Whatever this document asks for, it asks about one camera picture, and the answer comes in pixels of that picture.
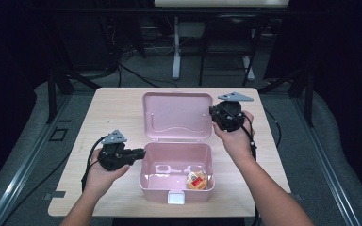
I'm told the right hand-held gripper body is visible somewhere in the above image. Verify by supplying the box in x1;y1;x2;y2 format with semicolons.
216;90;255;133

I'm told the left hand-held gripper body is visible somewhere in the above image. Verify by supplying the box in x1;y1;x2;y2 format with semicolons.
98;129;137;172

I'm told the pink plastic storage box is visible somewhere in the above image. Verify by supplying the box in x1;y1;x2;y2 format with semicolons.
139;90;216;206

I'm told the round orange snack packet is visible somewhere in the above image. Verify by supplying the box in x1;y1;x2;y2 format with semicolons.
185;170;208;191

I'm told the person's right hand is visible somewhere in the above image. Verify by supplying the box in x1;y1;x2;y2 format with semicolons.
212;110;255;160

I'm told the person's left hand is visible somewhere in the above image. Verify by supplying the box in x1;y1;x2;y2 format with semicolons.
82;148;131;198

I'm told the white desk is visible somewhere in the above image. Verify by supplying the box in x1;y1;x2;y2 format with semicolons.
154;0;290;82

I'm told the black metal stand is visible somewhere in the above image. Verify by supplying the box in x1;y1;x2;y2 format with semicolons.
44;60;102;125
258;67;316;128

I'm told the black chair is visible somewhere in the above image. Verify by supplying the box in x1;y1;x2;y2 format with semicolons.
198;13;267;88

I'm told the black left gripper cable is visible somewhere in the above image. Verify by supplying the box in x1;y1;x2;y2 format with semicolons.
80;135;109;193

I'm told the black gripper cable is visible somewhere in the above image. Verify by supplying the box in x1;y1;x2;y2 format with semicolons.
221;106;262;226
80;135;109;193

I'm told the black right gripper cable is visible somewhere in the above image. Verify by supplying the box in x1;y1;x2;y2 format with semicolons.
221;106;262;226

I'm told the black cable beside table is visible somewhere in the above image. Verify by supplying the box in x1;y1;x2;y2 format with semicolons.
263;107;283;149

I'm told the black floor cable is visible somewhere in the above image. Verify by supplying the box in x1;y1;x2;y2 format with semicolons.
118;63;179;89

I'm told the metal floor rail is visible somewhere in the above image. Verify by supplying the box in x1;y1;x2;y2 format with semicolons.
0;93;74;226
291;93;362;226

